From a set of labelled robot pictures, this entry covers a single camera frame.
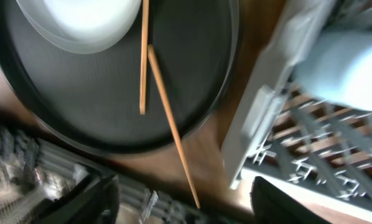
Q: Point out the light grey plate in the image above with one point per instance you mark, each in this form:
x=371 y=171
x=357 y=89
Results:
x=81 y=26

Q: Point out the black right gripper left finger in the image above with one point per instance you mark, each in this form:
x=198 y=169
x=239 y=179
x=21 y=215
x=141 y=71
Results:
x=94 y=200

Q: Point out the blue plastic cup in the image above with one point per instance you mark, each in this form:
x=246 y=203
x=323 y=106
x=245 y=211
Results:
x=338 y=69

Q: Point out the wooden chopstick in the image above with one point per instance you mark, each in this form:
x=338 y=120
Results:
x=171 y=120
x=144 y=40

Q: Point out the grey dishwasher rack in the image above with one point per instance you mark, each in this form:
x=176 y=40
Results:
x=314 y=151

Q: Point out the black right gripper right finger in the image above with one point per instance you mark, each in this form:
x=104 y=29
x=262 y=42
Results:
x=272 y=206

